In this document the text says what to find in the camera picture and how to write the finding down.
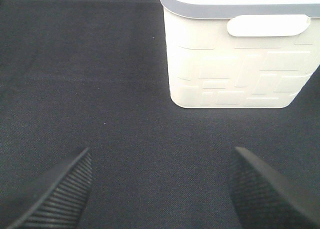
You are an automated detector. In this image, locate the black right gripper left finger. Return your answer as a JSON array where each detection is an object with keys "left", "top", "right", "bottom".
[{"left": 4, "top": 147, "right": 93, "bottom": 229}]

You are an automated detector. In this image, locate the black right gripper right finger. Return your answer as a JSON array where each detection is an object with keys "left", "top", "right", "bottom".
[{"left": 228, "top": 147, "right": 320, "bottom": 229}]

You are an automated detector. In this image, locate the white plastic bin grey rim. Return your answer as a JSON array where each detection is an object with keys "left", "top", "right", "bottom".
[{"left": 160, "top": 0, "right": 320, "bottom": 109}]

